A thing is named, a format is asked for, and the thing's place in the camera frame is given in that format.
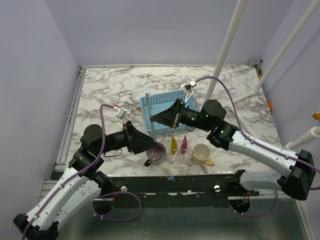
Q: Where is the light blue plastic basket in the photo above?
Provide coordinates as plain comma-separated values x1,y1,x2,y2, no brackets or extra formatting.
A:
139,90,186,137

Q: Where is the purple grey mug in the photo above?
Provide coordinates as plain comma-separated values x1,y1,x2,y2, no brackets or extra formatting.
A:
144,142,167,167

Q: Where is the yellow toothpaste tube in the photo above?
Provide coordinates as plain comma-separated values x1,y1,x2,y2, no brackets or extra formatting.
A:
170,135,178,155

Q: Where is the pink toothpaste tube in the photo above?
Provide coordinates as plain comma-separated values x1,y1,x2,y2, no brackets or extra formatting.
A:
180,135,188,155

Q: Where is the white toothbrush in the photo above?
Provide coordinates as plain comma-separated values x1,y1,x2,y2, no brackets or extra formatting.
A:
170,151,181,165

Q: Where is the yellow ceramic mug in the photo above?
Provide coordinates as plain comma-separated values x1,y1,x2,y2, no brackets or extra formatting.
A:
191,143,215,167

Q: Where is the clear textured glass tray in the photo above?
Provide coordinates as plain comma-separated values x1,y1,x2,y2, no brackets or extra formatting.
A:
145,143,215,175

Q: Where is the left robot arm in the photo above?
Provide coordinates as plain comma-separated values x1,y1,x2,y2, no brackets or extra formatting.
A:
13,121,158,240

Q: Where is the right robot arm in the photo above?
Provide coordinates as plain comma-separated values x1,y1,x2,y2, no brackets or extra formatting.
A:
149,98,316,201

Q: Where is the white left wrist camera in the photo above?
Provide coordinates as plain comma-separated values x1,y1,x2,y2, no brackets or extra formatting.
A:
112,104,128,128

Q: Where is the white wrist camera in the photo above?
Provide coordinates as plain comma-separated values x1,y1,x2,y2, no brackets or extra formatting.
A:
180,80,197,103
112,104,128,128

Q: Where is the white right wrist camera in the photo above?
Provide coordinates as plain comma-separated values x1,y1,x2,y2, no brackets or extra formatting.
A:
180,80,197,103

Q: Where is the aluminium table edge rail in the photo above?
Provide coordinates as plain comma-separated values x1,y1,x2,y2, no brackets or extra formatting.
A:
50,66,86,181

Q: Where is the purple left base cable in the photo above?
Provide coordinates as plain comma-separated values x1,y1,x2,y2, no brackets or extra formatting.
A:
92,191,142,222

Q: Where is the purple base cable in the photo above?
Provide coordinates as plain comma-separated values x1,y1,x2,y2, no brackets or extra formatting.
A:
92,191,142,222
233,189,279,218

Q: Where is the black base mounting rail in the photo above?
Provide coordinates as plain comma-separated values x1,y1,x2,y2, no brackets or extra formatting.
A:
92,170,259,213

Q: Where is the white pvc pipe frame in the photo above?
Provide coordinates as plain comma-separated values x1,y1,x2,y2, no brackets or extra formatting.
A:
213,0,320,150

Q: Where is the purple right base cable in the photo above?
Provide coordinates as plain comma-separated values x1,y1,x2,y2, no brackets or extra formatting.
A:
233,189,279,218

